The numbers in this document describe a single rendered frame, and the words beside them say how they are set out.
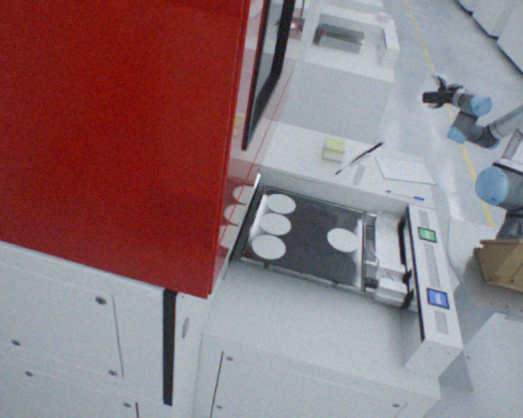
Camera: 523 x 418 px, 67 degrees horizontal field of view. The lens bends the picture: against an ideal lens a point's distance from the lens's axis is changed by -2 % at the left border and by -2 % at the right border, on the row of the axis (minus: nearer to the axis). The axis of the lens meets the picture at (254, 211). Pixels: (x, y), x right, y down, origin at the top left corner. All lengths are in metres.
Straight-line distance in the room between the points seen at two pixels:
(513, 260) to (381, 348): 0.56
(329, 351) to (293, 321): 0.12
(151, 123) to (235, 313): 0.76
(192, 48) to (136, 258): 0.33
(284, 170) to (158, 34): 1.04
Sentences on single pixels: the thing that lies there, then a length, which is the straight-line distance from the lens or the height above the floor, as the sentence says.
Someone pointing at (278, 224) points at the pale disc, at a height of 0.90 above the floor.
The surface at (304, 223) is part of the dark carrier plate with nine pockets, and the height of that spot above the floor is 0.90.
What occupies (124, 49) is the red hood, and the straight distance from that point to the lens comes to 0.46.
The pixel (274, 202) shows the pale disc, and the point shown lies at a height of 0.90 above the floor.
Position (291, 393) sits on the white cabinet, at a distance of 1.25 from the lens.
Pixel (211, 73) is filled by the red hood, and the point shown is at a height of 1.58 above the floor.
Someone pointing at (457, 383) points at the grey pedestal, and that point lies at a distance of 2.28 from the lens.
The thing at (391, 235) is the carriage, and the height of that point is 0.88.
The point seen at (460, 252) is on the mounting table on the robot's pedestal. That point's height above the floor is 0.82.
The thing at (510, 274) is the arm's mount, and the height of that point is 0.88.
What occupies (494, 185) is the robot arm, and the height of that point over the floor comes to 1.11.
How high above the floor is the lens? 1.74
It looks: 40 degrees down
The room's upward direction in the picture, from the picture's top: 11 degrees clockwise
